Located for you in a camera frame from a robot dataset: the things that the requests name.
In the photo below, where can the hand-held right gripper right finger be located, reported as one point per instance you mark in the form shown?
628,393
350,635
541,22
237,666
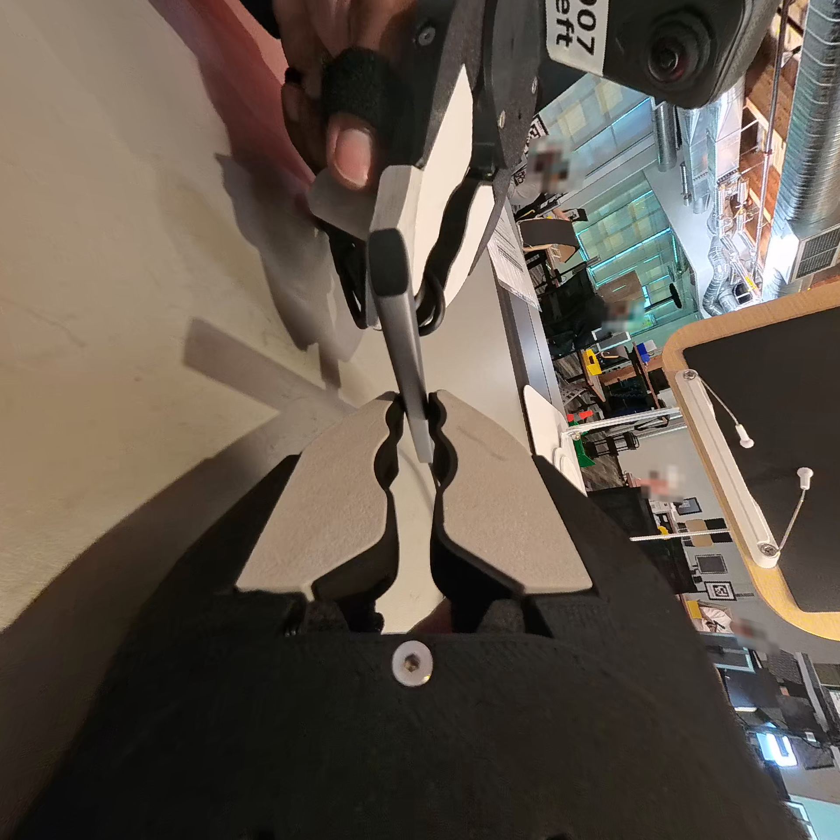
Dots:
512,525

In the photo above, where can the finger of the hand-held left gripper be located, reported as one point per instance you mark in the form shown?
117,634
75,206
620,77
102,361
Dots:
476,229
387,197

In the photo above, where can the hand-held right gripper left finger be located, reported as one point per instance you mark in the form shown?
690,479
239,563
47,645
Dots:
328,512

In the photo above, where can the person's left hand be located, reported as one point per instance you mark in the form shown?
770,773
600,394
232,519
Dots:
351,154

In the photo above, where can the printed paper sheet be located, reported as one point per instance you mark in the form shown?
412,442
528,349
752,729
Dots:
515,262

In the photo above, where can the white tray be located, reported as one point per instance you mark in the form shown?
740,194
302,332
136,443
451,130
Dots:
544,413

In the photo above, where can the white mounting bar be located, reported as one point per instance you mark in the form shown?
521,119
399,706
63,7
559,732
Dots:
722,459

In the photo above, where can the wood-rimmed black board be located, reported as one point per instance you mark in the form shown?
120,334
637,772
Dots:
787,426

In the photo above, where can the white air vent grille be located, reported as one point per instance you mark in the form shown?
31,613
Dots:
817,253

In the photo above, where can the silver ventilation duct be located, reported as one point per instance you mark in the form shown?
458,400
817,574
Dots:
814,131

